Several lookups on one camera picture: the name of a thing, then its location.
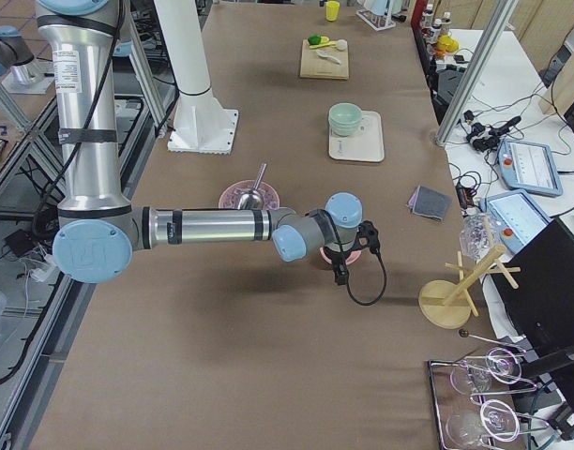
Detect yellow container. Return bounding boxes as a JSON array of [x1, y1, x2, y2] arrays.
[[436, 35, 460, 53]]

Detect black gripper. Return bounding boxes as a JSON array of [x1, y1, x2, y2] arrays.
[[331, 250, 353, 284]]

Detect metal ice scoop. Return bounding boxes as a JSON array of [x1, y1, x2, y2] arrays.
[[236, 163, 267, 210]]

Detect white dish rack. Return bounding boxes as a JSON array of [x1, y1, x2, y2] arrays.
[[356, 0, 406, 31]]

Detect blue teach pendant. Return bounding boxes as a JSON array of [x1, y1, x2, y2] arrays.
[[479, 189, 551, 254], [498, 139, 563, 197]]

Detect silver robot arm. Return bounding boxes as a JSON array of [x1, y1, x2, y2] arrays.
[[36, 1, 370, 283]]

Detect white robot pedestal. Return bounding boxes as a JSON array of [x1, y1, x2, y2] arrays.
[[155, 0, 239, 155]]

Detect clear plastic bag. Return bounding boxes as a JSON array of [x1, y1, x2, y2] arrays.
[[460, 213, 493, 260]]

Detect wire glass rack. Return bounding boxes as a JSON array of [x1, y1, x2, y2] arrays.
[[429, 328, 562, 449]]

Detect wooden cutting board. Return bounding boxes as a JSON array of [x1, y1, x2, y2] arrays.
[[299, 39, 349, 81]]

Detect pink ice bowl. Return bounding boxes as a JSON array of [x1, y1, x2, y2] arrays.
[[218, 180, 279, 210]]

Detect yellow cup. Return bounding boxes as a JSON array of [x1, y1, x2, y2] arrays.
[[325, 0, 340, 22]]

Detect aluminium frame post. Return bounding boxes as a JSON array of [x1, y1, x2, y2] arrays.
[[435, 0, 519, 147]]

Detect green stacked bowls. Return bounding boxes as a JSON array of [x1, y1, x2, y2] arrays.
[[328, 103, 362, 137]]

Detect lower blue teach pendant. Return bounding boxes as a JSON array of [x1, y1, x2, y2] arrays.
[[479, 189, 551, 254]]

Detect upper blue teach pendant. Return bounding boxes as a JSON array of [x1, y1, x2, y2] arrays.
[[498, 139, 563, 197]]

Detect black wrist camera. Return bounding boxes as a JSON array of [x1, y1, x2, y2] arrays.
[[356, 220, 381, 255]]

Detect cream rabbit tray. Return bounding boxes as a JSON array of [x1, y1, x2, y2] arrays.
[[328, 111, 385, 163]]

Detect white ceramic spoon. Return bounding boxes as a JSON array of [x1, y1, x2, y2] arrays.
[[315, 50, 342, 65]]

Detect green lime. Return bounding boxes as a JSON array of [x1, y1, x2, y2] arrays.
[[308, 34, 322, 46]]

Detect black monitor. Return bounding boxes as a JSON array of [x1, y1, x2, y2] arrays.
[[492, 219, 574, 376]]

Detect wooden mug tree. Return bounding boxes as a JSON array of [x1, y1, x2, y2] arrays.
[[417, 218, 521, 328]]

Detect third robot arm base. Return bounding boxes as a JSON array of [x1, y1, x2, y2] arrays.
[[0, 25, 53, 95]]

